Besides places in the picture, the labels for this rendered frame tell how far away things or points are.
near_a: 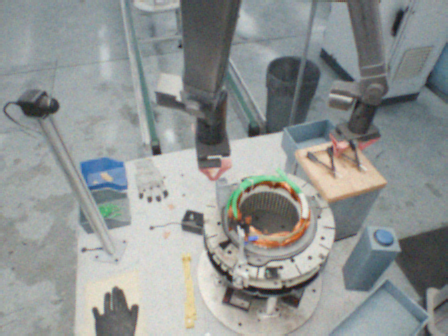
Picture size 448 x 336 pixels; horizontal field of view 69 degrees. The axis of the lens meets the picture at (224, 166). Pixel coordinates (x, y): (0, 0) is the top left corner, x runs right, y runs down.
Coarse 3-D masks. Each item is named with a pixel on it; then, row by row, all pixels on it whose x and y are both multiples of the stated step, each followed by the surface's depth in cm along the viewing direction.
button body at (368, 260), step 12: (372, 228) 85; (384, 228) 85; (360, 240) 90; (372, 240) 83; (396, 240) 83; (360, 252) 89; (372, 252) 82; (384, 252) 82; (396, 252) 81; (348, 264) 98; (360, 264) 89; (372, 264) 87; (384, 264) 86; (348, 276) 98; (360, 276) 92; (372, 276) 92; (348, 288) 99; (360, 288) 98
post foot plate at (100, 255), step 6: (114, 240) 111; (120, 240) 111; (126, 240) 111; (120, 246) 109; (96, 252) 108; (102, 252) 108; (108, 252) 108; (114, 252) 108; (120, 252) 108; (96, 258) 106; (102, 258) 106; (108, 258) 106; (114, 258) 106; (120, 258) 106
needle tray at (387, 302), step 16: (384, 288) 75; (368, 304) 73; (384, 304) 73; (400, 304) 73; (416, 304) 69; (352, 320) 71; (368, 320) 71; (384, 320) 70; (400, 320) 70; (416, 320) 71
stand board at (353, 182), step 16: (320, 144) 103; (304, 160) 98; (320, 160) 98; (336, 160) 98; (320, 176) 94; (336, 176) 94; (352, 176) 94; (368, 176) 94; (320, 192) 92; (336, 192) 90; (352, 192) 90
